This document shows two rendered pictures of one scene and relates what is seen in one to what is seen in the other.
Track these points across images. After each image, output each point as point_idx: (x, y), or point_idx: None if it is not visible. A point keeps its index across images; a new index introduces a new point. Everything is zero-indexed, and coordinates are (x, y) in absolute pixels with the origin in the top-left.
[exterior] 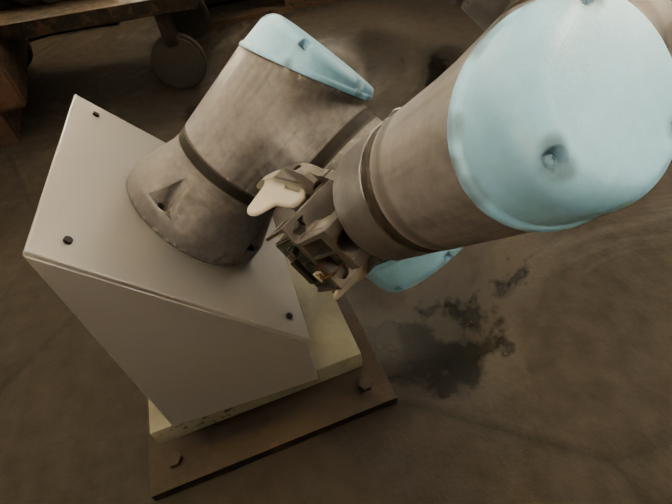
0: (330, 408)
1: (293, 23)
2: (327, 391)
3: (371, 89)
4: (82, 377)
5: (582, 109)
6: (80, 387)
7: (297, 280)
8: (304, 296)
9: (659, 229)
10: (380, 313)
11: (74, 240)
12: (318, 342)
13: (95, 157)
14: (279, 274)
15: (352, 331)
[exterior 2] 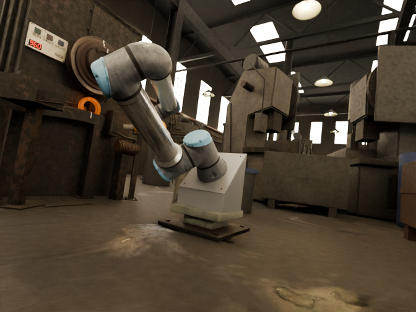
0: (173, 219)
1: (204, 132)
2: (177, 220)
3: (183, 140)
4: (239, 224)
5: None
6: (237, 223)
7: (201, 208)
8: (195, 207)
9: (22, 259)
10: (176, 232)
11: None
12: (182, 204)
13: (225, 156)
14: (194, 185)
15: (180, 225)
